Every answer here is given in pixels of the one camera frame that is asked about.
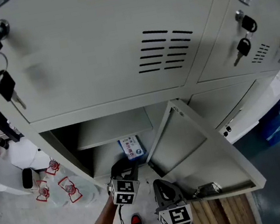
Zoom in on person's red shoe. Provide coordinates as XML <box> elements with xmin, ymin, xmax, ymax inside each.
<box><xmin>129</xmin><ymin>212</ymin><xmax>145</xmax><ymax>224</ymax></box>

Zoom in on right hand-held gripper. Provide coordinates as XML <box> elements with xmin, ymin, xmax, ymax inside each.
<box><xmin>151</xmin><ymin>174</ymin><xmax>194</xmax><ymax>224</ymax></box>

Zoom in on brown wooden pallet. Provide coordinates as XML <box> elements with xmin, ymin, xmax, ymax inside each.
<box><xmin>190</xmin><ymin>191</ymin><xmax>258</xmax><ymax>224</ymax></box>

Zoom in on black cylinder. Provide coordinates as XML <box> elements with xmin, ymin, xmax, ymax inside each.
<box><xmin>0</xmin><ymin>131</ymin><xmax>11</xmax><ymax>151</ymax></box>

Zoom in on white chest freezer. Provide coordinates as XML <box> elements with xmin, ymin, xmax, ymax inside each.
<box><xmin>215</xmin><ymin>70</ymin><xmax>280</xmax><ymax>146</ymax></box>

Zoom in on clear water jug red handle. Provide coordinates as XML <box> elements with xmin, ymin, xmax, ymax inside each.
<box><xmin>43</xmin><ymin>156</ymin><xmax>62</xmax><ymax>178</ymax></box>
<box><xmin>33</xmin><ymin>178</ymin><xmax>52</xmax><ymax>204</ymax></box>
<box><xmin>57</xmin><ymin>174</ymin><xmax>84</xmax><ymax>205</ymax></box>

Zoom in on locker door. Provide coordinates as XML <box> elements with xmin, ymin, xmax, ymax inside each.
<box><xmin>136</xmin><ymin>86</ymin><xmax>268</xmax><ymax>210</ymax></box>

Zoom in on blue and white box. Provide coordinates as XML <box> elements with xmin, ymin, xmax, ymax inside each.
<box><xmin>117</xmin><ymin>133</ymin><xmax>148</xmax><ymax>162</ymax></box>

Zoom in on grey metal locker cabinet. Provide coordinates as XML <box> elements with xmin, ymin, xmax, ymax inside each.
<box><xmin>0</xmin><ymin>0</ymin><xmax>280</xmax><ymax>224</ymax></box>

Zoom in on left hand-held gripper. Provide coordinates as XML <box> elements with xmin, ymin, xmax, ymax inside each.
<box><xmin>105</xmin><ymin>156</ymin><xmax>146</xmax><ymax>208</ymax></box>

